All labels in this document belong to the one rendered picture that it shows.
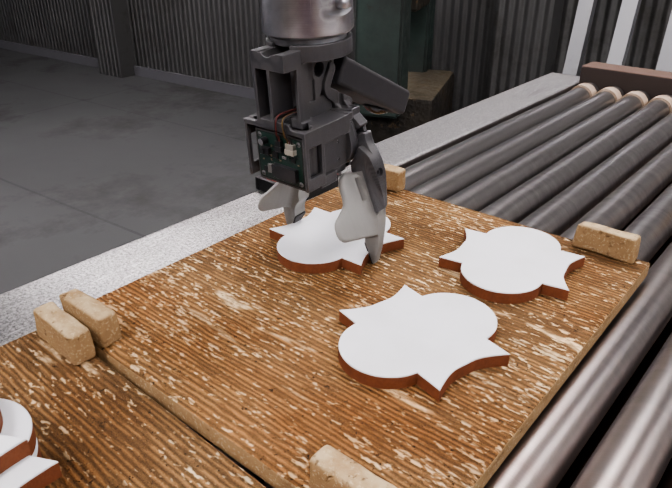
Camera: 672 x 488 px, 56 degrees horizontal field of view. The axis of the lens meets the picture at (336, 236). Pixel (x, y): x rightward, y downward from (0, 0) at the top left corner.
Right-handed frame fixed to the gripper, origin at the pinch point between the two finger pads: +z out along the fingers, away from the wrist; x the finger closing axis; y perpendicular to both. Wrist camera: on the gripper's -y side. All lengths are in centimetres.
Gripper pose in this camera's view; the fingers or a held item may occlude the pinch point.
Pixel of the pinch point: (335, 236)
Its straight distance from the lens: 63.3
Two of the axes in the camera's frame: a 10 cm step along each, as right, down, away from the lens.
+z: 0.4, 8.6, 5.0
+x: 7.7, 2.9, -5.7
